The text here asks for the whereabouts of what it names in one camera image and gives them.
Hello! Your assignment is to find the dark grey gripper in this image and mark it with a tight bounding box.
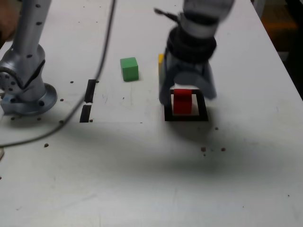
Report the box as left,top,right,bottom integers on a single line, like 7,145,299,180
158,49,217,105

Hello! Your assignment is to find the red cube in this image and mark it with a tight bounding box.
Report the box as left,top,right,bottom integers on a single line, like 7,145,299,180
173,88,192,114

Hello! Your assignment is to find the yellow cube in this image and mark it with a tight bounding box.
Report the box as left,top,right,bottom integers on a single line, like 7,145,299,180
158,53,165,74

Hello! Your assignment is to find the green cube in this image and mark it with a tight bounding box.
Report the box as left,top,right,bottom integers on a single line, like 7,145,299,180
120,57,139,82

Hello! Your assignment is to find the black tape square outline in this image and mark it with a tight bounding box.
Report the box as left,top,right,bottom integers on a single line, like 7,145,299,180
164,89,209,122

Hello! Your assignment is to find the person's hand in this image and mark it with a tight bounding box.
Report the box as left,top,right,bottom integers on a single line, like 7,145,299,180
0,0,21,42

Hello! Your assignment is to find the black tape strip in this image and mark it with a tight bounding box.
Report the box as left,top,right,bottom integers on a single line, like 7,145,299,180
79,79,97,123

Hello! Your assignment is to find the thin black gripper wire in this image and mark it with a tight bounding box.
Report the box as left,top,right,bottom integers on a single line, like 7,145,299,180
153,8,183,21

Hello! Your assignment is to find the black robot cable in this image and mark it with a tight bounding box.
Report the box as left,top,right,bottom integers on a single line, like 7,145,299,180
0,0,117,148

